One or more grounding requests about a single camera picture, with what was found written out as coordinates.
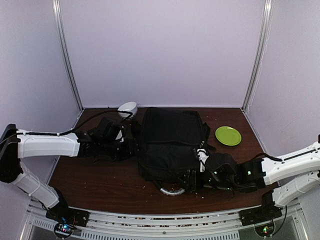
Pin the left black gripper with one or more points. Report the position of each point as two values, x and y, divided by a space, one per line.
131 149

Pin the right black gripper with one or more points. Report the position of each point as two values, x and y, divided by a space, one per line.
192 174

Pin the black student backpack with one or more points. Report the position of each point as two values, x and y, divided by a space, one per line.
166 138

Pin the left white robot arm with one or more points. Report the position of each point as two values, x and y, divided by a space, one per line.
107 139

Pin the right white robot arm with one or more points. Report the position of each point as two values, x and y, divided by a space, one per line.
219 171

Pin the white patterned ceramic bowl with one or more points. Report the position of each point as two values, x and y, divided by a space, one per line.
128 110

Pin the green round plate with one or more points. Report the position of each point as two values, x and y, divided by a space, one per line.
228 136

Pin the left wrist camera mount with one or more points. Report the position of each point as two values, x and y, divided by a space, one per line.
121 135

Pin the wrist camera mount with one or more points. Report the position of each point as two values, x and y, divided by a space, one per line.
200 158
121 135

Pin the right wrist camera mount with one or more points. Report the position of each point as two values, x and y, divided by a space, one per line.
200 158

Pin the front aluminium rail base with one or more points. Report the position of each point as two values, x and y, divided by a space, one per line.
219 225

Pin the left aluminium frame post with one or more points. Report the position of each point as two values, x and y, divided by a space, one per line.
66 58

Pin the aluminium frame post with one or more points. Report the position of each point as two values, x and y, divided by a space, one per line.
66 58
261 47

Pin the right aluminium frame post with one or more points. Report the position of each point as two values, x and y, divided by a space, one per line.
261 47

